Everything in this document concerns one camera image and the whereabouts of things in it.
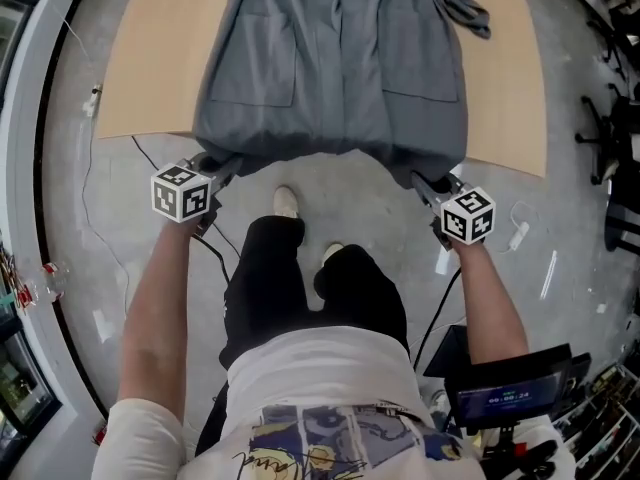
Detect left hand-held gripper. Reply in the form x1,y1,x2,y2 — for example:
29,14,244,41
150,151,241,239

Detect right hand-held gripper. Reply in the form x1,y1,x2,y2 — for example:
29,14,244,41
410,172,497,252

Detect grey robe with belt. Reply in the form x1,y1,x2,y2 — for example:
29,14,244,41
192,0,494,189

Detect person's right forearm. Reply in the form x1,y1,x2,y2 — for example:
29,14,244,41
452,240,530,367

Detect person's left forearm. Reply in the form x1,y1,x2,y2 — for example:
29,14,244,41
118,217,201,409

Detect person's left shoe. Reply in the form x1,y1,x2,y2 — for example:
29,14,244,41
273,185,300,219

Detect white power strip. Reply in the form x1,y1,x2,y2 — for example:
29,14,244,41
82,83,104,117
508,220,531,249

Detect person's black trousers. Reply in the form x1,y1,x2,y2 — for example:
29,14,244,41
194,215,411,457

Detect black office chair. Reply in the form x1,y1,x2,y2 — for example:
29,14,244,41
574,82,640,187
587,0,640,84

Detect clear plastic bottle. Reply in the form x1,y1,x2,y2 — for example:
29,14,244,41
29,262,69,302

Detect black framed glass window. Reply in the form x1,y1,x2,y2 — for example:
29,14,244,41
0,0,64,454

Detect person's white printed t-shirt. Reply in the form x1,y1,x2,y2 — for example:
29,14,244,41
92,325,576,480

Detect black monitor screen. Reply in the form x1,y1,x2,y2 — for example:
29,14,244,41
444,343,591,429

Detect black floor cable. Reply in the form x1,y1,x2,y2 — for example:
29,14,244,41
130,135,159,167

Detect thin white cable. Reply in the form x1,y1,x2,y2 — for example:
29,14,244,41
497,201,531,255

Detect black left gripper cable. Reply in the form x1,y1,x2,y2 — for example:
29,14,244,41
192,222,234,284

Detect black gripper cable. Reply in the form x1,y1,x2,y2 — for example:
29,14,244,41
192,222,234,284
412,262,461,369

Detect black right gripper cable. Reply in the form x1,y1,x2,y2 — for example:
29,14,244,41
412,262,461,369

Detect bundle of coloured wires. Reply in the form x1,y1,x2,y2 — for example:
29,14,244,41
0,242,31,314

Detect black monitor mount rig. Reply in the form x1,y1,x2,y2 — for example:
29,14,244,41
479,422,556,480

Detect white low wire rack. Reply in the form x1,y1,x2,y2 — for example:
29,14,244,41
549,362,640,480

